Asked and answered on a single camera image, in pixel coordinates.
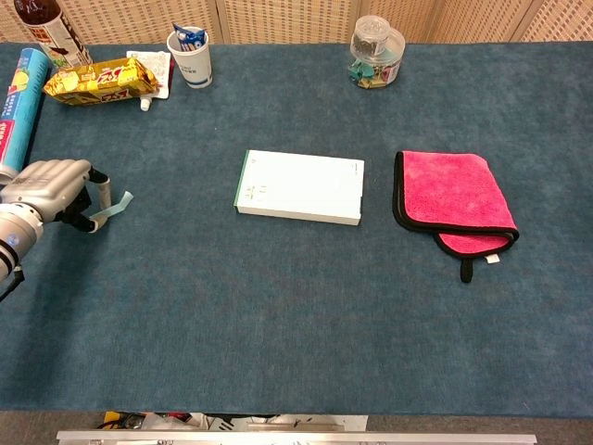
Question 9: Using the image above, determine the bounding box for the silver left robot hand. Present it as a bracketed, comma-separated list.
[0, 159, 112, 234]

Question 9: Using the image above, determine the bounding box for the small teal paper strip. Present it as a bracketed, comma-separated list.
[89, 190, 134, 223]

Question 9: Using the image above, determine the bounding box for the white cardboard box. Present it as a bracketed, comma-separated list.
[233, 148, 366, 227]

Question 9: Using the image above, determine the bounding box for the blue food wrap roll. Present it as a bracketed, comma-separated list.
[0, 47, 53, 184]

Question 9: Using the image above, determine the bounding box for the gold snack package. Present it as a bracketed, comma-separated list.
[43, 57, 159, 108]

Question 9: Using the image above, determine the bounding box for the brown drink bottle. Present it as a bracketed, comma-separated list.
[12, 0, 94, 70]

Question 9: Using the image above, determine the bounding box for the white spout pouch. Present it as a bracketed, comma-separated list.
[125, 49, 173, 112]

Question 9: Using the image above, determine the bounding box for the white paper cup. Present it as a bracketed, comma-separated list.
[166, 28, 214, 89]

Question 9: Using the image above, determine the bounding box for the blue snack packet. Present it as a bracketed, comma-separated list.
[171, 21, 207, 52]

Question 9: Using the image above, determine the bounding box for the wicker folding screen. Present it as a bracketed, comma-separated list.
[0, 0, 593, 45]

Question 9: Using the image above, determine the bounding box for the clear jar of binder clips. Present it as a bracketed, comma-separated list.
[347, 28, 407, 90]

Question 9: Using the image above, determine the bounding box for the small clear clip jar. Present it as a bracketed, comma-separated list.
[350, 15, 391, 57]

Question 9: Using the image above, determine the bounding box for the pink black-edged microfiber cloth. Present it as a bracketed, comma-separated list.
[392, 150, 521, 285]

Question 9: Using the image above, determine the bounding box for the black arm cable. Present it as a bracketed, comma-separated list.
[0, 264, 25, 302]

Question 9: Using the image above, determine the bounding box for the aluminium profile rail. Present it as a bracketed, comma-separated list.
[56, 429, 538, 445]

